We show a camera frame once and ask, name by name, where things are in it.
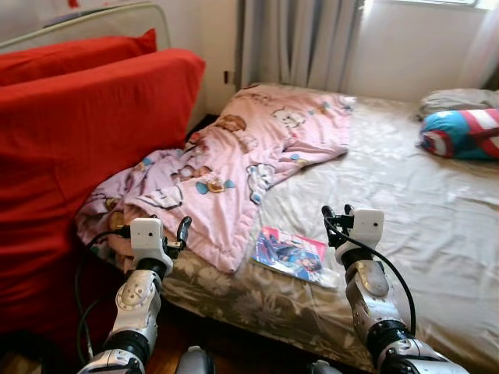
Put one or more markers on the white sheer curtain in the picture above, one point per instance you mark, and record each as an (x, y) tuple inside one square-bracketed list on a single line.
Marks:
[(483, 47)]

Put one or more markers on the red white blue bolster pillow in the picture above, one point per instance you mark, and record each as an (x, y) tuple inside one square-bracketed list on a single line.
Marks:
[(464, 134)]

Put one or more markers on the colourful comic book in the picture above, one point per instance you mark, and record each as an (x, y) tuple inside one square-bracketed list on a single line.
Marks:
[(290, 253)]

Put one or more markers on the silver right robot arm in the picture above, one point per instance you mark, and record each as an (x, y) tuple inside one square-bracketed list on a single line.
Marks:
[(374, 292)]

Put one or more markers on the cream padded headboard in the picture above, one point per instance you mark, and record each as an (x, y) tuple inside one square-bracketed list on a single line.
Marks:
[(93, 19)]

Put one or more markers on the large red cushion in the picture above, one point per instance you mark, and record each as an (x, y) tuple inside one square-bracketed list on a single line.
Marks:
[(70, 148)]

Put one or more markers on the grey curtain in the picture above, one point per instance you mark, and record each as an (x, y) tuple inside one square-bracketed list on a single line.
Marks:
[(300, 43)]

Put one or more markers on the pink cartoon print blanket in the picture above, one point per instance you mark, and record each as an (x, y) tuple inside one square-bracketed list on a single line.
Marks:
[(249, 148)]

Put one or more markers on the bright window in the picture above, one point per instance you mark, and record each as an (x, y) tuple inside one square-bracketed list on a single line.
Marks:
[(437, 2)]

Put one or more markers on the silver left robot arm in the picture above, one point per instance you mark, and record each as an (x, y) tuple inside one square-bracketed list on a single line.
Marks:
[(136, 300)]

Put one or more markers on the bed with beige floral sheet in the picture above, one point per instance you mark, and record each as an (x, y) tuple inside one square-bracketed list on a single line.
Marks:
[(405, 210)]

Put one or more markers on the silver robot left leg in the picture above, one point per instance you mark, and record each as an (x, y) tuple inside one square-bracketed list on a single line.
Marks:
[(195, 362)]

